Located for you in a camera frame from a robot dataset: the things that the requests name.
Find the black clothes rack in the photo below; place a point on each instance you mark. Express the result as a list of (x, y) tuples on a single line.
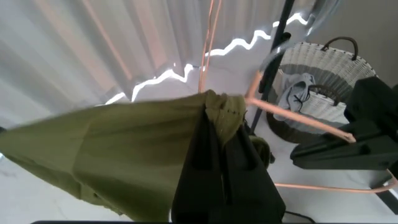
[(271, 62)]

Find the green shirt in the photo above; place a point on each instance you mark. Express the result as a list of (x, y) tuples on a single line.
[(109, 140)]

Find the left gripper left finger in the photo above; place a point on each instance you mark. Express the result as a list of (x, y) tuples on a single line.
[(196, 186)]

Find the white curtain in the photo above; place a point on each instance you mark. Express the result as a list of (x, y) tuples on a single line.
[(77, 46)]

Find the pale grey shorts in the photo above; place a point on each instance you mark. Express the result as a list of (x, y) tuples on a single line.
[(295, 93)]

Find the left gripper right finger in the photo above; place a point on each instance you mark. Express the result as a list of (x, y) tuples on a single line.
[(248, 193)]

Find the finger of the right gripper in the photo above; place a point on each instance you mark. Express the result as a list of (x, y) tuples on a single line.
[(373, 132), (311, 161)]

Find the white laundry basket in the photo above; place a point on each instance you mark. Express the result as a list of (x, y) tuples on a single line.
[(342, 62)]

